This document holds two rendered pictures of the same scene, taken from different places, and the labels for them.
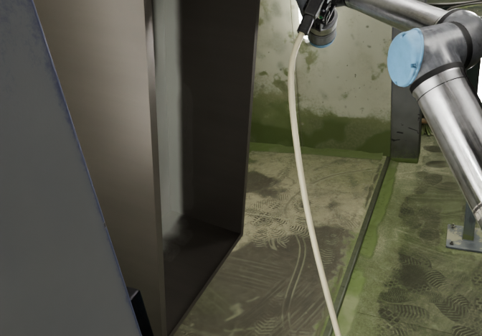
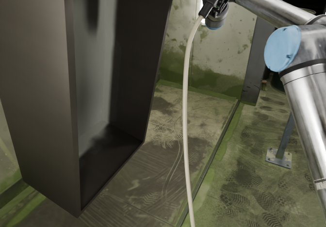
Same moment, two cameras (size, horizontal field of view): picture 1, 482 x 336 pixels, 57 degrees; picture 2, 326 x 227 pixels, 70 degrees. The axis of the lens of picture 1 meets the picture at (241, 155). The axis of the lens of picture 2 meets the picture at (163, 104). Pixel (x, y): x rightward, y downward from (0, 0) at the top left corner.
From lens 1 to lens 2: 0.34 m
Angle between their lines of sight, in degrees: 6
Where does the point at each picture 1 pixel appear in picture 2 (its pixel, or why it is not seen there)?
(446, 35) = (318, 35)
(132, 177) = (56, 109)
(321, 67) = (209, 41)
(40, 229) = not seen: outside the picture
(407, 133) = (252, 88)
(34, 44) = not seen: outside the picture
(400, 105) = (252, 71)
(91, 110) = (25, 53)
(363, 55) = (235, 38)
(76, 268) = not seen: outside the picture
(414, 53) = (292, 46)
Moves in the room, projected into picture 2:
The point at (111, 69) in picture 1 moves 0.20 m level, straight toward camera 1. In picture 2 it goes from (38, 22) to (19, 45)
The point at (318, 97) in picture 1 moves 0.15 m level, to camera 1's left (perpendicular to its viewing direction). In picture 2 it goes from (204, 59) to (191, 59)
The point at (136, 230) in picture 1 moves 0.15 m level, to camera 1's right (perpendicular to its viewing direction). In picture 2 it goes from (59, 145) to (103, 144)
